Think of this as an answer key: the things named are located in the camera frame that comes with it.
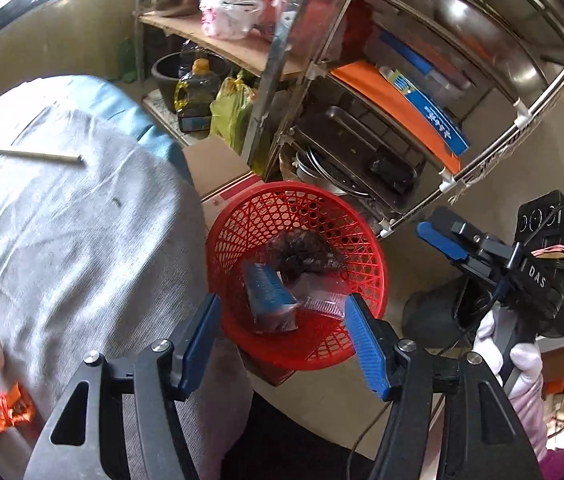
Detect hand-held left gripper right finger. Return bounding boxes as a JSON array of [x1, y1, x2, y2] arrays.
[[344, 292, 545, 480]]

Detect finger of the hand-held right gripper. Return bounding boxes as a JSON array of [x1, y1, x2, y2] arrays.
[[429, 206, 515, 261], [416, 221, 510, 291]]

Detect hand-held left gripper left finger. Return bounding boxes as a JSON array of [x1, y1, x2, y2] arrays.
[[22, 292, 223, 480]]

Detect red plastic mesh basket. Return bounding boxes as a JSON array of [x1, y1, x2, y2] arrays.
[[207, 181, 390, 372]]

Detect person's right forearm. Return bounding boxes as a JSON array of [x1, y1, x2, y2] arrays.
[[506, 377, 548, 461]]

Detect person's right hand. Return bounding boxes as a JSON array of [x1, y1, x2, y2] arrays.
[[472, 305, 542, 401]]

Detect clear plastic wrapper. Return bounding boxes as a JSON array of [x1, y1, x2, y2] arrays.
[[294, 280, 350, 318]]

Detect blue snack packet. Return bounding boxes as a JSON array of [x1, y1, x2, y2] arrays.
[[242, 261, 299, 335]]

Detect blue flat box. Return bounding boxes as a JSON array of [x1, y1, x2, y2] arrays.
[[387, 67, 470, 157]]

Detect dark crumpled clump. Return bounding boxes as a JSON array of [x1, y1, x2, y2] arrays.
[[269, 230, 347, 281]]

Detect orange flat board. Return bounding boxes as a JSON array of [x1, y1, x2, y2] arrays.
[[331, 60, 462, 173]]

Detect rectangular metal tray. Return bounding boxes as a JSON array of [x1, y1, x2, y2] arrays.
[[292, 105, 425, 216]]

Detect stacked metal pots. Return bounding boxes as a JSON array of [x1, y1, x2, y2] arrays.
[[289, 147, 363, 196]]

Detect grey tablecloth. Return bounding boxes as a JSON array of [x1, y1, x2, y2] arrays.
[[0, 105, 255, 480]]

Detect cardboard box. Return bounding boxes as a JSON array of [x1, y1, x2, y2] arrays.
[[182, 139, 297, 386]]

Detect large metal basin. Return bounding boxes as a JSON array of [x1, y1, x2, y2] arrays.
[[432, 0, 550, 91]]

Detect orange crumpled wrapper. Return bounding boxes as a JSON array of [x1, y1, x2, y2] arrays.
[[0, 382, 37, 433]]

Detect yellow-green plastic bag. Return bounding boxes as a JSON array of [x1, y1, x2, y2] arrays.
[[210, 75, 257, 156]]

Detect metal storage rack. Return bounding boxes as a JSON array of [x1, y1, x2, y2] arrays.
[[134, 0, 564, 238]]

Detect light blue table cover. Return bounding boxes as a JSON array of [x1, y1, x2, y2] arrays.
[[12, 75, 195, 186]]

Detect long wooden stick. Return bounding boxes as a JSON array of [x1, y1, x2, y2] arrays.
[[0, 147, 84, 165]]

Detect yellow cooking oil bottle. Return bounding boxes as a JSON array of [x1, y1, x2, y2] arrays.
[[174, 58, 221, 133]]

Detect wooden shelf board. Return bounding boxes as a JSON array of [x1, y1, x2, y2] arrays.
[[138, 11, 307, 78]]

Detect black plastic pot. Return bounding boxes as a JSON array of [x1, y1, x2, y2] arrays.
[[151, 51, 233, 113]]

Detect green plastic bottle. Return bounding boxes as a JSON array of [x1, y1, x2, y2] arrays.
[[117, 37, 138, 83]]

